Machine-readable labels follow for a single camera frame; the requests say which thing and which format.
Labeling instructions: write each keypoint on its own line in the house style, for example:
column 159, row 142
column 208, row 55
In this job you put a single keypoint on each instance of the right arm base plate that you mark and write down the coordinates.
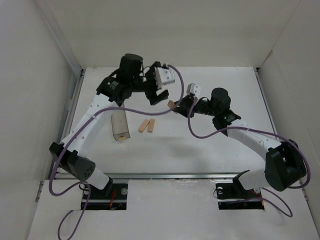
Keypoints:
column 233, row 197

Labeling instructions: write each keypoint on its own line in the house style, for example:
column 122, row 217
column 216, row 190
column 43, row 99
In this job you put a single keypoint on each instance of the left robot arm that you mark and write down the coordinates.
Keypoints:
column 70, row 154

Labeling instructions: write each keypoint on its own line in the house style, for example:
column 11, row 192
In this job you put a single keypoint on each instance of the wooden block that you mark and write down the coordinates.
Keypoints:
column 151, row 125
column 171, row 104
column 144, row 125

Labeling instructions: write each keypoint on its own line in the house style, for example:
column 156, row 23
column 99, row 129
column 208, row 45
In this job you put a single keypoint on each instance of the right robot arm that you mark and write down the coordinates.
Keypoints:
column 284, row 163

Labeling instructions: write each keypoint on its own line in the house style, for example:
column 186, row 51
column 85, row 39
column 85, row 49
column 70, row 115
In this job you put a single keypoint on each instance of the front aluminium rail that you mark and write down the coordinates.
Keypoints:
column 172, row 176

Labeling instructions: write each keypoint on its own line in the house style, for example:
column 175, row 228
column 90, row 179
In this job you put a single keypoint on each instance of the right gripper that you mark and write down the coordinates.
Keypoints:
column 188, row 103

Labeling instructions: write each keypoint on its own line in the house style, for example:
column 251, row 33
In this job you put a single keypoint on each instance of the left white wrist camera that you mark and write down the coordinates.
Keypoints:
column 164, row 76

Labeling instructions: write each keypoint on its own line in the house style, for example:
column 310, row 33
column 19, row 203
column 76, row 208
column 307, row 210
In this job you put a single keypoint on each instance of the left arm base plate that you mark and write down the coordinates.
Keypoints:
column 114, row 200

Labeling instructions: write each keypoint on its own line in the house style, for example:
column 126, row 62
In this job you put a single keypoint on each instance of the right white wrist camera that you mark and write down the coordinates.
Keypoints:
column 193, row 90

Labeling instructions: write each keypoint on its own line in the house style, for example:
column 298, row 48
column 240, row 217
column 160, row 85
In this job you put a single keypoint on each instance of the clear plastic box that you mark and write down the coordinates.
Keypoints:
column 120, row 128

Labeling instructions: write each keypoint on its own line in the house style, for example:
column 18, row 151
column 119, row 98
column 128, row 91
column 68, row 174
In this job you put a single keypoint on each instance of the white foam front board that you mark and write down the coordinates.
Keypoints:
column 170, row 210

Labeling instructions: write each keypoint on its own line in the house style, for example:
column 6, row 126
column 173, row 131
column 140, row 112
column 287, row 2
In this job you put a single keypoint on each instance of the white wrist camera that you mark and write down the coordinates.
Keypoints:
column 164, row 76
column 193, row 90

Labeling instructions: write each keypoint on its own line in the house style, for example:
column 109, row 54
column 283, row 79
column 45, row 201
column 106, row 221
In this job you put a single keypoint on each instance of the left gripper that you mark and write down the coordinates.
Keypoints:
column 151, row 85

